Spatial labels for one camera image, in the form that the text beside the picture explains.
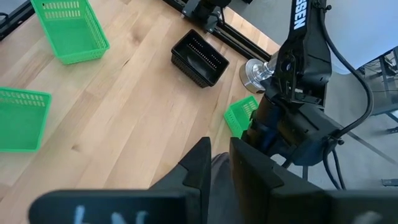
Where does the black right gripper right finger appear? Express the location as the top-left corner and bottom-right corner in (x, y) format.
(229, 137), (398, 224)

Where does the green plastic slotted basket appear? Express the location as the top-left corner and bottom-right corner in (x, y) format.
(223, 95), (259, 138)
(30, 0), (111, 65)
(0, 86), (52, 153)

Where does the grey plastic bin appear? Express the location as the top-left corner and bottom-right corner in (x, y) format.
(210, 152), (237, 224)

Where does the white shade table lamp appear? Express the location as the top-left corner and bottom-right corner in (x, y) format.
(239, 0), (398, 94)

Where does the black plastic slotted basket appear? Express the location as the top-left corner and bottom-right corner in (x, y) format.
(170, 29), (230, 89)

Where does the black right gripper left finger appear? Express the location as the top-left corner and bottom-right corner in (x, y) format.
(29, 137), (213, 224)

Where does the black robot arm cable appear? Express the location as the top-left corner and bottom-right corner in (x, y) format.
(318, 0), (374, 190)

